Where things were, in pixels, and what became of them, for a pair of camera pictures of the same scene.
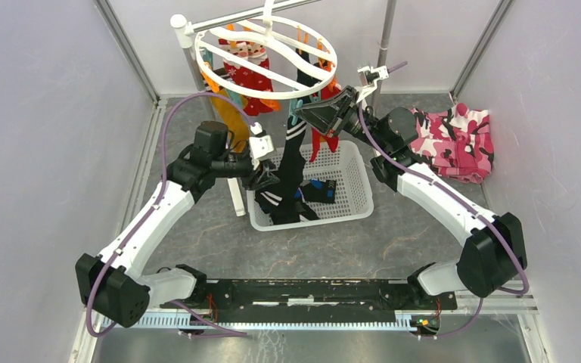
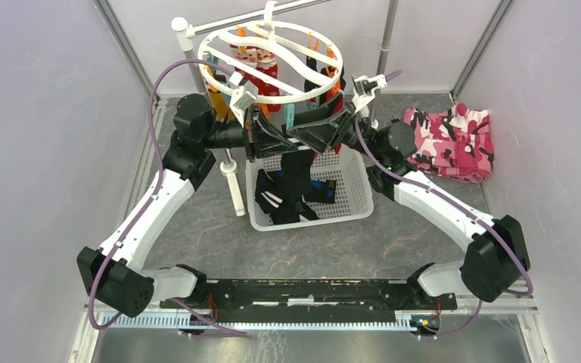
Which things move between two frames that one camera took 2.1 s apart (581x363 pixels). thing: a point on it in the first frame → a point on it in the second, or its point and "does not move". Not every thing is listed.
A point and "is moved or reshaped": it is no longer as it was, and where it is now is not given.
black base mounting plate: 314,298 does not move
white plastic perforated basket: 353,196 does not move
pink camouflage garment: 457,143 does not move
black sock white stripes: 281,198 is moved or reshaped
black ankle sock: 303,79 → 312,63
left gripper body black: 252,182 → 250,139
